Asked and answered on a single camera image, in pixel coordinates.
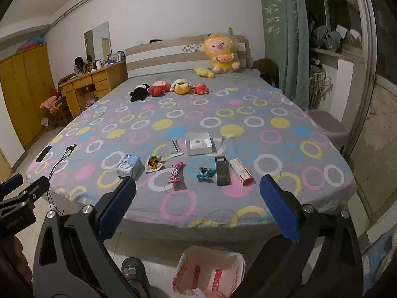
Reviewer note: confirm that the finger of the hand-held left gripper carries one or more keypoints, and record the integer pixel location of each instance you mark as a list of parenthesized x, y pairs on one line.
[(12, 182), (34, 189)]

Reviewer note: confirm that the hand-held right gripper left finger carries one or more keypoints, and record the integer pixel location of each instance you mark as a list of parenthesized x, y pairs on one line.
[(119, 203)]

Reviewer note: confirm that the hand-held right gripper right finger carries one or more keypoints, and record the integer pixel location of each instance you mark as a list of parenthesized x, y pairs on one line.
[(277, 206)]

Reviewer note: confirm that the blue tissue packet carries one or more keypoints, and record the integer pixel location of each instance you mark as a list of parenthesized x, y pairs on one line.
[(127, 166)]

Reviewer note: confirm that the pink and white box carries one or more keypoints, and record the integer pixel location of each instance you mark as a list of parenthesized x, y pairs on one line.
[(241, 172)]

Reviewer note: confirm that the orange snack wrapper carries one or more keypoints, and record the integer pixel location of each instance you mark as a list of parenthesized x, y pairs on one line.
[(153, 163)]

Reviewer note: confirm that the red candy wrapper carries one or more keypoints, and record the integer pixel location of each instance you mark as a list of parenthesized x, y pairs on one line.
[(176, 172)]

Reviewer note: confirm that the black slim box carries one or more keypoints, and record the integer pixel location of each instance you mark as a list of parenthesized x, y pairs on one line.
[(222, 170)]

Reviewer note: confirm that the clear plastic packaging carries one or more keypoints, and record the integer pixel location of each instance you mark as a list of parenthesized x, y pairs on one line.
[(175, 147)]

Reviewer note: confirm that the teal snack wrapper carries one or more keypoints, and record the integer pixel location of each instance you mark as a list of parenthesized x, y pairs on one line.
[(205, 173)]

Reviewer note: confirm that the white red-print plastic bag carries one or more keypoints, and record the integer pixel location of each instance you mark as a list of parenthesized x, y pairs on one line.
[(189, 264)]

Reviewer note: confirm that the white square box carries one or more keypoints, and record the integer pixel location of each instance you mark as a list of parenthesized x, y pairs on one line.
[(198, 144)]

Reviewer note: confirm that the person's left hand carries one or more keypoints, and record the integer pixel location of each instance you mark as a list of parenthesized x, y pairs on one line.
[(20, 257)]

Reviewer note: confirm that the black phone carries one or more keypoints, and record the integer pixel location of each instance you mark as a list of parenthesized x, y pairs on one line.
[(43, 154)]

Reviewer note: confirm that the grey slipper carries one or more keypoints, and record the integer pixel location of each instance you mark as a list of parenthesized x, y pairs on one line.
[(133, 274)]

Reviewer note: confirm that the wooden wardrobe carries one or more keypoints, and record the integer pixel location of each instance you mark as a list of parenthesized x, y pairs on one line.
[(21, 99)]

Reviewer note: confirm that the wooden chair with clothes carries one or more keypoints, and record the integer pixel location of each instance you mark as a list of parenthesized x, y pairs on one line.
[(52, 105)]

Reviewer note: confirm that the mauve stool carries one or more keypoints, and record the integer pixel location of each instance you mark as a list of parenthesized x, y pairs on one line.
[(325, 124)]

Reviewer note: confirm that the black and white plush toy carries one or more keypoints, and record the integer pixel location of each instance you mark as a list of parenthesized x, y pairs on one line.
[(139, 93)]

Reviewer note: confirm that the blue printed panel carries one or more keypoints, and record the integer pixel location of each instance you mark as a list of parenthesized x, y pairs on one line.
[(380, 254)]

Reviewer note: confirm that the red round plush toy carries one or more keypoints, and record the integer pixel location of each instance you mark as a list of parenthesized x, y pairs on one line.
[(158, 89)]

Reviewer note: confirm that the grey circle-print bedsheet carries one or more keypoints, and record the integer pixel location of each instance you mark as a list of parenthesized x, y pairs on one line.
[(198, 111)]

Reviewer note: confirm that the wooden desk with drawers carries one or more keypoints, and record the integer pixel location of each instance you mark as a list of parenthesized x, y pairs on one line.
[(105, 76)]

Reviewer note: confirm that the bunch of clothes hangers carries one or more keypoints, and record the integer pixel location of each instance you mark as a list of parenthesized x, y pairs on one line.
[(321, 83)]

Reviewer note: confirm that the yellow bee plush toy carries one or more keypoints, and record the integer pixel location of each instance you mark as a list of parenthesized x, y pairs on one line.
[(180, 87)]

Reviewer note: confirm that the brown furry plush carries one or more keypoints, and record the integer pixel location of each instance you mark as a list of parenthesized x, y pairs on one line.
[(266, 68)]

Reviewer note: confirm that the cluster of desk items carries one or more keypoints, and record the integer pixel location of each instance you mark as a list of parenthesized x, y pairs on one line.
[(93, 63)]

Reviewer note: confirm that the small red plush toy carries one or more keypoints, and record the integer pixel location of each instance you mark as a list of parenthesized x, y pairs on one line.
[(201, 89)]

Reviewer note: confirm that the pink and blue cushion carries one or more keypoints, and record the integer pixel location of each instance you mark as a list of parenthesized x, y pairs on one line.
[(31, 43)]

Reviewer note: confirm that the small yellow plush toy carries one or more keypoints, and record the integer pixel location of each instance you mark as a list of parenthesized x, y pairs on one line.
[(204, 73)]

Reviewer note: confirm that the bed with striped headboard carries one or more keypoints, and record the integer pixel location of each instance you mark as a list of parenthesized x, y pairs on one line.
[(161, 56)]

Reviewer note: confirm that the large yellow pig plush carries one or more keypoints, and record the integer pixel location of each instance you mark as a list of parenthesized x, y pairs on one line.
[(221, 52)]

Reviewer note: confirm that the green leaf-print curtain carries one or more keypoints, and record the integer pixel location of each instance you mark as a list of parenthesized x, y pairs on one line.
[(282, 37)]

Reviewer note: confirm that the pile of grey clothes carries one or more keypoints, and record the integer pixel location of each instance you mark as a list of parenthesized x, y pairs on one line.
[(332, 38)]

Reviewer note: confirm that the green bottle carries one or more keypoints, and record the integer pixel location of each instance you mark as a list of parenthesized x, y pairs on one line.
[(230, 31)]

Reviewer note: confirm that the wall mirror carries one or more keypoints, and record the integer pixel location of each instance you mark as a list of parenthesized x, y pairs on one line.
[(97, 42)]

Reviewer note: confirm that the white door frame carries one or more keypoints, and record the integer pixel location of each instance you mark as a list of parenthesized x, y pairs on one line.
[(367, 37)]

